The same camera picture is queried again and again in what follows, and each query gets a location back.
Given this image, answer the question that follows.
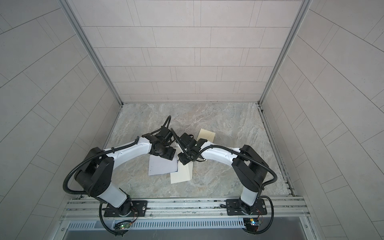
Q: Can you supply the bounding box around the yellow manila envelope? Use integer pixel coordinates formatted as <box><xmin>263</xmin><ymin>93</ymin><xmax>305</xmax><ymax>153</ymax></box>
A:
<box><xmin>197</xmin><ymin>129</ymin><xmax>216</xmax><ymax>143</ymax></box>

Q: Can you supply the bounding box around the white paper sheet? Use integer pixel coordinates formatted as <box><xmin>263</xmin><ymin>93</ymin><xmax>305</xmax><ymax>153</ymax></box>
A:
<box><xmin>149</xmin><ymin>155</ymin><xmax>178</xmax><ymax>176</ymax></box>

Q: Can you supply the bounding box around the cream white envelope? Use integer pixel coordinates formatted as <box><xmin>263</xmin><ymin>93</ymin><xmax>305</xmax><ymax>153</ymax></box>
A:
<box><xmin>170</xmin><ymin>144</ymin><xmax>194</xmax><ymax>184</ymax></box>

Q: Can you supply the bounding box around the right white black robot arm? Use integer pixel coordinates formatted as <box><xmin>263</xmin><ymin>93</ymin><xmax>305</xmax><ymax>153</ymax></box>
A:
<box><xmin>176</xmin><ymin>133</ymin><xmax>270</xmax><ymax>215</ymax></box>

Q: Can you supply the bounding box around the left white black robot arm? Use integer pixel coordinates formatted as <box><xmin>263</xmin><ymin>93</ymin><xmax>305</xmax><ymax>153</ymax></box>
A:
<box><xmin>74</xmin><ymin>127</ymin><xmax>176</xmax><ymax>217</ymax></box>

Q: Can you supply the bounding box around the white ventilation grille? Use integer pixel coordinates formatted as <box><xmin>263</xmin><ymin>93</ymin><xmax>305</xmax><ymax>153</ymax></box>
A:
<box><xmin>68</xmin><ymin>218</ymin><xmax>245</xmax><ymax>231</ymax></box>

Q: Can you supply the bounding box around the left circuit board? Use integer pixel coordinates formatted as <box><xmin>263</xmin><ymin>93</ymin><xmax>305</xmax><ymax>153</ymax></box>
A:
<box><xmin>114</xmin><ymin>220</ymin><xmax>133</xmax><ymax>231</ymax></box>

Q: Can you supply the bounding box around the circuit board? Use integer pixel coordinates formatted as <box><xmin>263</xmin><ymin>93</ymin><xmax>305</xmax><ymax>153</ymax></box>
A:
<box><xmin>114</xmin><ymin>220</ymin><xmax>133</xmax><ymax>231</ymax></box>
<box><xmin>243</xmin><ymin>218</ymin><xmax>262</xmax><ymax>232</ymax></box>

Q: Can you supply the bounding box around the right circuit board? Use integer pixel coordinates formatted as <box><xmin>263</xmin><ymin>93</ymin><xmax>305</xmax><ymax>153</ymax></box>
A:
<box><xmin>243</xmin><ymin>218</ymin><xmax>262</xmax><ymax>232</ymax></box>

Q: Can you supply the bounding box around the right black cable conduit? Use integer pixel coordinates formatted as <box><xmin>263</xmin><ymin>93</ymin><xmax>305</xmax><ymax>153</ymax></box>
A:
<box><xmin>170</xmin><ymin>128</ymin><xmax>279</xmax><ymax>235</ymax></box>

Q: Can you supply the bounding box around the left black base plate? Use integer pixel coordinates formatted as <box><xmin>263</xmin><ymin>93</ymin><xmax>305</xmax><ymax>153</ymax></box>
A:
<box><xmin>102</xmin><ymin>200</ymin><xmax>148</xmax><ymax>218</ymax></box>

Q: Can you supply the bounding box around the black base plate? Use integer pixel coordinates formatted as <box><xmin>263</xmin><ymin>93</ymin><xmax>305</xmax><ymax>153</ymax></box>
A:
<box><xmin>221</xmin><ymin>199</ymin><xmax>268</xmax><ymax>216</ymax></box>
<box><xmin>102</xmin><ymin>200</ymin><xmax>148</xmax><ymax>218</ymax></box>

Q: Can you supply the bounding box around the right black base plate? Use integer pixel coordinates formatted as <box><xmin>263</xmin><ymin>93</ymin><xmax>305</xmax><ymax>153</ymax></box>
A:
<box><xmin>221</xmin><ymin>199</ymin><xmax>268</xmax><ymax>216</ymax></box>

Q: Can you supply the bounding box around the aluminium mounting rail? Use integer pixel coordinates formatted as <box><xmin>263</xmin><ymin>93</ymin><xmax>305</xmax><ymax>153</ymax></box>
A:
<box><xmin>60</xmin><ymin>196</ymin><xmax>310</xmax><ymax>220</ymax></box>

